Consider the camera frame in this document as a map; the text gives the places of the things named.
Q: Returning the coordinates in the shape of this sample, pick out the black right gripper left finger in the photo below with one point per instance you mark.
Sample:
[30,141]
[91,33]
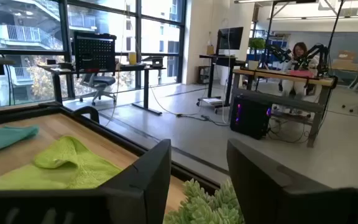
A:
[129,202]

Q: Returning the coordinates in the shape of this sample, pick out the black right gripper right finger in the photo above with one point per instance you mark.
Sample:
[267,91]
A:
[275,199]

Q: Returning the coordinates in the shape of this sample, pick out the green microfiber towel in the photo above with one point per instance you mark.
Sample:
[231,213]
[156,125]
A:
[73,168]

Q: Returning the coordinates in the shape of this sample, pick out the teal microfiber towel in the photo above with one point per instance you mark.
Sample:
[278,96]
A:
[2,138]

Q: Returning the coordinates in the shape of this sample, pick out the black background robot arm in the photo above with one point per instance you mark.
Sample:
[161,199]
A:
[278,53]
[322,59]

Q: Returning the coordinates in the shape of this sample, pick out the green artificial succulent plant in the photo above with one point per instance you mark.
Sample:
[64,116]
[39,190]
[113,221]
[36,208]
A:
[204,208]

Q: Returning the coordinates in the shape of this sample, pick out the black computer tower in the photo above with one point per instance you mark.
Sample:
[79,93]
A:
[250,118]

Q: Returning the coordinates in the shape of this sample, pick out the wooden workbench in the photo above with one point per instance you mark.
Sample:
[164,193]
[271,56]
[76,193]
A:
[275,75]

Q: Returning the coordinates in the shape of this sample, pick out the pink cloth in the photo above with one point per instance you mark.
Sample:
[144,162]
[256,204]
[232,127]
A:
[300,73]

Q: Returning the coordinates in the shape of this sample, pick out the black standing desk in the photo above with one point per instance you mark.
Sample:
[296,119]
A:
[129,68]

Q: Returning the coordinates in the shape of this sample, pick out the small black desk device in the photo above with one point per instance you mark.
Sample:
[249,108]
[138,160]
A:
[157,62]

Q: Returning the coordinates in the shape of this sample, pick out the small dark side cabinet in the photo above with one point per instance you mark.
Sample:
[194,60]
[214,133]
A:
[204,74]

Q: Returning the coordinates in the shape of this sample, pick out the yellow cup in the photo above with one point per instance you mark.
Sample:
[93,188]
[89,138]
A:
[132,58]

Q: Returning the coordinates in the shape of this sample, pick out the person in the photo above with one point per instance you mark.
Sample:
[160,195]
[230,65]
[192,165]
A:
[300,49]

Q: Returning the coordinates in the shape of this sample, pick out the black monitor desk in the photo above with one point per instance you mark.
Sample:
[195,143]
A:
[219,57]

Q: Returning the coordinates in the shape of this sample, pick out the black pegboard panel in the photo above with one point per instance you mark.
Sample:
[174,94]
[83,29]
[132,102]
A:
[95,53]

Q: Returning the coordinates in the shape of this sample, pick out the green potted plant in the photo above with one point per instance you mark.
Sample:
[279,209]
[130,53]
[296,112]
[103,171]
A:
[256,43]

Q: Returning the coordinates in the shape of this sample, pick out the brown cardboard box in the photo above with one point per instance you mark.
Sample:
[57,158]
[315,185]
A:
[346,55]

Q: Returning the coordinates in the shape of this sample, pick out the small brown box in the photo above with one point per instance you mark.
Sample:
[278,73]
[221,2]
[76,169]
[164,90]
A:
[210,50]

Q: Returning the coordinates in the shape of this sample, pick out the black computer monitor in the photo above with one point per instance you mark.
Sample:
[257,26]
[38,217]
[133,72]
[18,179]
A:
[230,39]

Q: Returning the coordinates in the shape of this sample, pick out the black aluminium table frame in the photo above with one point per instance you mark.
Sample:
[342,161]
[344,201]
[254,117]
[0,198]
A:
[120,142]

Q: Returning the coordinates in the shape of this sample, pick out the black frame clamp bracket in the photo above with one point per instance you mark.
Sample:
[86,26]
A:
[96,116]

